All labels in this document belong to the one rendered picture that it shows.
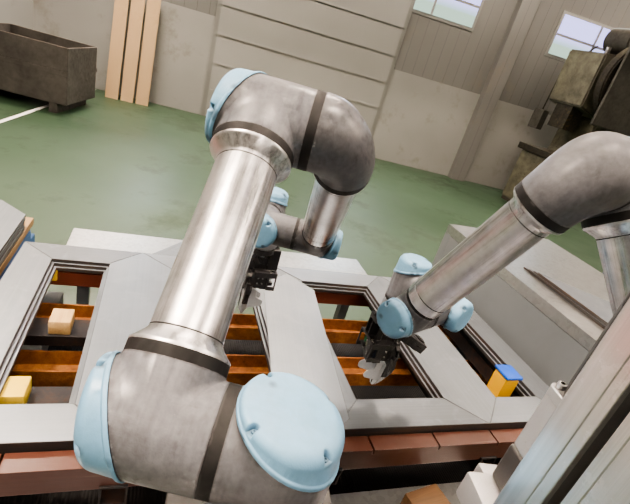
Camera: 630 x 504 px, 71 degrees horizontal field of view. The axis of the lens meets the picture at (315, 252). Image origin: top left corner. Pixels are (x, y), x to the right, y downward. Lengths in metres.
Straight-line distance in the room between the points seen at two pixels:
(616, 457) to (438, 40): 8.59
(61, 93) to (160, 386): 6.23
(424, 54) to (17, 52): 6.13
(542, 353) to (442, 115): 7.58
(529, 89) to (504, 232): 8.95
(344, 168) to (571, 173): 0.30
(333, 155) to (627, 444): 0.46
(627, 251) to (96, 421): 0.72
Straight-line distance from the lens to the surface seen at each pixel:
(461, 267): 0.75
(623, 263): 0.80
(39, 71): 6.67
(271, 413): 0.45
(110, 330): 1.21
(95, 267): 1.49
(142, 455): 0.47
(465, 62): 9.00
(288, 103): 0.62
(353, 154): 0.63
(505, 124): 9.54
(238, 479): 0.46
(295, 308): 1.40
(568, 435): 0.33
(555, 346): 1.63
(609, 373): 0.31
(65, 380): 1.30
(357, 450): 1.08
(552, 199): 0.68
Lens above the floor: 1.59
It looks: 24 degrees down
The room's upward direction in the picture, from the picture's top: 16 degrees clockwise
